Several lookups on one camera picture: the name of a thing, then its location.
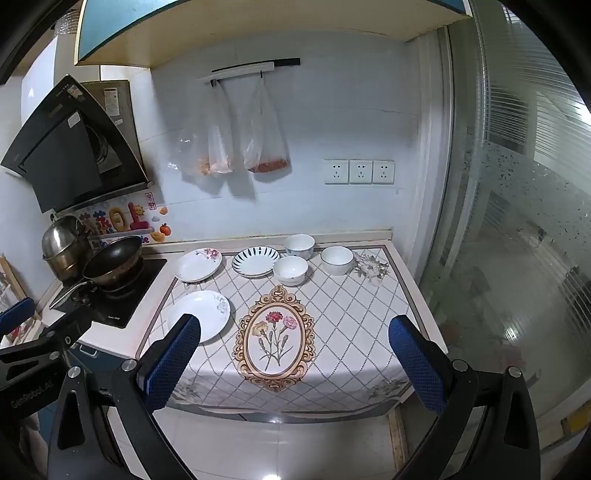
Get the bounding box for white bowl dark rim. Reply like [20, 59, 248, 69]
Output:
[320, 246, 355, 277]

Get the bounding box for plastic bag red chillies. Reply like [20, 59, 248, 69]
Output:
[242, 76, 291, 175]

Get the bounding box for white bowl red flowers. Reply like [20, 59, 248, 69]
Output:
[272, 255, 309, 286]

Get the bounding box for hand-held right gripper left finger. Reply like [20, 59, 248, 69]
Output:
[46, 314, 204, 480]

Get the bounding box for black frying pan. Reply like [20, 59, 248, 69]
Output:
[48, 235, 144, 310]

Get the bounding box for wooden upper cabinet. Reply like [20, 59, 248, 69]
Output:
[74, 0, 472, 70]

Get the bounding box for white bowl heart print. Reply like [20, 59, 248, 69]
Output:
[283, 233, 316, 259]

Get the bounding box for plastic bag orange contents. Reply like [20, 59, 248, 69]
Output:
[205, 85, 235, 176]

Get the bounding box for black induction cooktop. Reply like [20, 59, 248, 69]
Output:
[48, 257, 168, 329]

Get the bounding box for black range hood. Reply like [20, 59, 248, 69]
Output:
[1, 74, 151, 214]

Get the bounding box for colourful wall stickers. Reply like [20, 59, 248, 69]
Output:
[78, 191, 174, 247]

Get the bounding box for floral diamond pattern tablecloth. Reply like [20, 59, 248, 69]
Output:
[139, 244, 416, 414]

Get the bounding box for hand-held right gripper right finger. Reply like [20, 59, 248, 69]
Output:
[388, 315, 541, 480]

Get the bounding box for wall hook rail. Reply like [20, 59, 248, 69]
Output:
[198, 58, 302, 86]

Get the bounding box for stainless steel pot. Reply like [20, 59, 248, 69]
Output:
[41, 215, 93, 282]

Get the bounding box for wooden board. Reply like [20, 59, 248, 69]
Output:
[0, 253, 28, 324]

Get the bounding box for white plate small flower print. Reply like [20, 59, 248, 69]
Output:
[166, 290, 232, 344]

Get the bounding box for white wall socket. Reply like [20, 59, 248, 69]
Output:
[372, 159, 396, 184]
[348, 159, 373, 184]
[323, 159, 349, 185]

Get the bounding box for clear empty plastic bag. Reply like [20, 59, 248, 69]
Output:
[167, 124, 211, 176]

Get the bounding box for white plate large red flowers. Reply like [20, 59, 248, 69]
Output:
[173, 248, 223, 283]

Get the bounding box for white plate black stripes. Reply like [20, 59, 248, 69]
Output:
[231, 246, 281, 278]

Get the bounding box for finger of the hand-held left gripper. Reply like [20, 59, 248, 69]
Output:
[0, 305, 95, 365]
[0, 296, 37, 335]

